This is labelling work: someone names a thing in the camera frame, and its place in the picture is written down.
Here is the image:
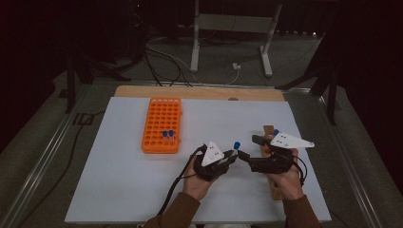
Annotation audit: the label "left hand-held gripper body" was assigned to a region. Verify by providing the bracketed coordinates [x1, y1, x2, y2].
[193, 140, 234, 182]

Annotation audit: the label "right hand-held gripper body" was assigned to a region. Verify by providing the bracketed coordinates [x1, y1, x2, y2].
[248, 132, 316, 175]

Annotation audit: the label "wooden test tube rack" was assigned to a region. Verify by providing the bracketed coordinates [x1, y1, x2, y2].
[262, 124, 284, 201]

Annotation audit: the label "orange test tube rack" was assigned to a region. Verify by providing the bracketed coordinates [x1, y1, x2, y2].
[141, 97, 182, 155]

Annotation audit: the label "person's right hand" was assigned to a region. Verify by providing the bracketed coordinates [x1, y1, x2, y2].
[267, 148, 305, 201]

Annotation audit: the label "person's left hand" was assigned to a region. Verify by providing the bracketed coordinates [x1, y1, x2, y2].
[182, 155, 220, 202]

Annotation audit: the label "black stand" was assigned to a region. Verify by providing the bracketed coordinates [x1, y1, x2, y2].
[275, 31, 340, 126]
[65, 53, 132, 114]

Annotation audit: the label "white table mat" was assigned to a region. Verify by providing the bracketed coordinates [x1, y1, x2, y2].
[64, 96, 332, 224]

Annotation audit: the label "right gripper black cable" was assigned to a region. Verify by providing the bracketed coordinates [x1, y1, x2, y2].
[293, 154, 309, 187]

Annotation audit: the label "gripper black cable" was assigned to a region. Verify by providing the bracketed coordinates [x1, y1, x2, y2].
[293, 154, 309, 187]
[156, 144, 207, 217]

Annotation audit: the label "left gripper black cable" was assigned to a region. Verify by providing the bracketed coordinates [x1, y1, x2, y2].
[156, 144, 207, 217]

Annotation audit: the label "black floor cables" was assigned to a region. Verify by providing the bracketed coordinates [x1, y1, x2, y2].
[143, 47, 193, 88]

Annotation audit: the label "white floor cable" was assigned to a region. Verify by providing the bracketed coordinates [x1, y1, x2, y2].
[145, 42, 240, 86]

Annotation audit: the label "white metal desk frame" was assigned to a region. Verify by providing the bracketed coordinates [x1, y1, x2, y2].
[189, 0, 283, 78]

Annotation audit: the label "long black floor cable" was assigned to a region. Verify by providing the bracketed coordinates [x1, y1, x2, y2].
[15, 110, 106, 228]

